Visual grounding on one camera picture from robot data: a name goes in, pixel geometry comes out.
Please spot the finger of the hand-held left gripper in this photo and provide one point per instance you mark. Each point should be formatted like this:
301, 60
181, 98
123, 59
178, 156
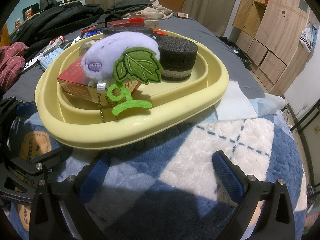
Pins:
53, 156
27, 107

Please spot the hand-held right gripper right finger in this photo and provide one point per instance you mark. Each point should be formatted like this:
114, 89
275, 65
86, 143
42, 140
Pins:
228, 177

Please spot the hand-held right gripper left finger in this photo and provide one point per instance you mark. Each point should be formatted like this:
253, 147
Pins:
97, 170

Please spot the large red carton box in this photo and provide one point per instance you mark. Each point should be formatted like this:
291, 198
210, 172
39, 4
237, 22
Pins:
75, 87

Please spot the round metal tin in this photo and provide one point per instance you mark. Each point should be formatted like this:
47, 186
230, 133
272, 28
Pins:
88, 47

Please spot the yellow plastic tray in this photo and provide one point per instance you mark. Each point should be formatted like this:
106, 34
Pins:
175, 107

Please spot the black foam sponge grey stripe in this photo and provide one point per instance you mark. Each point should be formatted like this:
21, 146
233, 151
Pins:
177, 55

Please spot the blue white checked blanket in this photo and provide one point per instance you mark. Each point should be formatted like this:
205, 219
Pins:
250, 142

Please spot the white card black print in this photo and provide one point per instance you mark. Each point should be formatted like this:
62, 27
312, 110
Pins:
29, 64

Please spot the maroon plaid cloth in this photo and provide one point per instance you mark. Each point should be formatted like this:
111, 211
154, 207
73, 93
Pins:
11, 60

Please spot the light blue case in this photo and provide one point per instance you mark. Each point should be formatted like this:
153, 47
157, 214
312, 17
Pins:
50, 59

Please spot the red white small box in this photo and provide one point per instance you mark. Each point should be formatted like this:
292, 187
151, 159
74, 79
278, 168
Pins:
57, 40

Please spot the black jacket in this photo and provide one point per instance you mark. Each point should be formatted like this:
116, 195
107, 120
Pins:
57, 17

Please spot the black framed picture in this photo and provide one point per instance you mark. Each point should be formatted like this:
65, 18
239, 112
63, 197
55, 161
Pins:
31, 12

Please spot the red flat box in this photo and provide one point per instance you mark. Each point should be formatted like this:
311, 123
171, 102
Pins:
88, 30

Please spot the black backpack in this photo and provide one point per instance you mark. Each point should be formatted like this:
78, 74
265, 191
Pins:
48, 2

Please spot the black case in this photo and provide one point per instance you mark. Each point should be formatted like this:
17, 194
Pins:
240, 51

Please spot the dark clothes pile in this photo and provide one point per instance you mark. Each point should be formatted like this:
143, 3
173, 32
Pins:
130, 4

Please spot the wooden wardrobe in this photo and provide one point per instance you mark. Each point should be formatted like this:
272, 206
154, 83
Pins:
275, 30

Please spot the white printed hanging bag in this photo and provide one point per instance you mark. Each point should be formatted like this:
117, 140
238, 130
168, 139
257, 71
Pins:
307, 38

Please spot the beige clothing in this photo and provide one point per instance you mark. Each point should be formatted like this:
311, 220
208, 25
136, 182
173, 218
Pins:
160, 11

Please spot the copper coloured box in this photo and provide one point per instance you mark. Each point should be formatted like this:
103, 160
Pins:
183, 15

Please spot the blue hanging bag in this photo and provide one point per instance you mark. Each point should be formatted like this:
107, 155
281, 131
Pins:
314, 27

